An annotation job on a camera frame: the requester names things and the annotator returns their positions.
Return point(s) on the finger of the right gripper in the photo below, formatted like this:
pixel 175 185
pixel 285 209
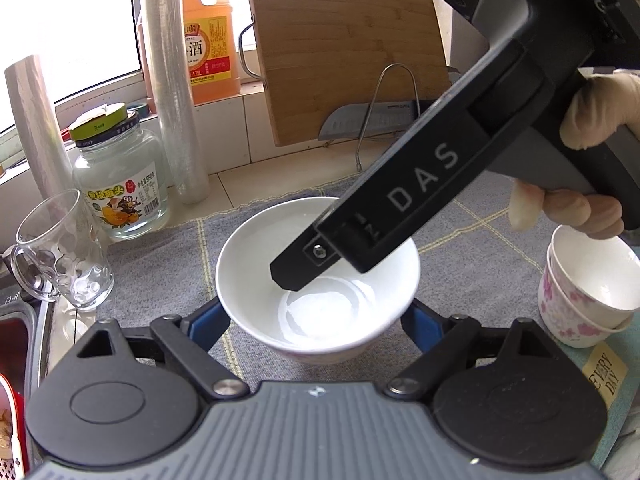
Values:
pixel 444 150

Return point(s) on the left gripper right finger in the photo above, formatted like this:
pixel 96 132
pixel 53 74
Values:
pixel 444 344

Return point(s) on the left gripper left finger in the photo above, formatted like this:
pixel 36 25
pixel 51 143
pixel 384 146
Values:
pixel 185 343

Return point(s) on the small white cup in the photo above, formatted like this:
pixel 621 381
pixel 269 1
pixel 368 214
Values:
pixel 599 277

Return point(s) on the gloved right hand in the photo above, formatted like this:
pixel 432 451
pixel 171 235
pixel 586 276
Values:
pixel 599 137

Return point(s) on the grey checked mat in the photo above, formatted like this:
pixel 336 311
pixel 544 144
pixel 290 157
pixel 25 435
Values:
pixel 471 263

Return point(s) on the drinking glass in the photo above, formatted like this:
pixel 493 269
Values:
pixel 57 253

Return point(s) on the steel sink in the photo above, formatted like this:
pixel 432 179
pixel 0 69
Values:
pixel 24 339

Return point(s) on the glass jar green lid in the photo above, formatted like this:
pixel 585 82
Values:
pixel 120 171

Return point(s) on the bamboo cutting board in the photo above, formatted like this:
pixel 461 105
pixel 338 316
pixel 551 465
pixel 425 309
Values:
pixel 318 55

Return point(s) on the red white strainer basket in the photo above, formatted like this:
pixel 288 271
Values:
pixel 13 447

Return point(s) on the plastic wrap roll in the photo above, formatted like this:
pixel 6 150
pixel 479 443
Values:
pixel 37 127
pixel 165 49

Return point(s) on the orange cooking wine jug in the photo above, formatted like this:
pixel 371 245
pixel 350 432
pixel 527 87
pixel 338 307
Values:
pixel 210 50

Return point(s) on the kitchen knife black handle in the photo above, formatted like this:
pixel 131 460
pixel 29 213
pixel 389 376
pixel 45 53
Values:
pixel 345 121

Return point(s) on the metal wire rack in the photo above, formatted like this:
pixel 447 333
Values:
pixel 389 107

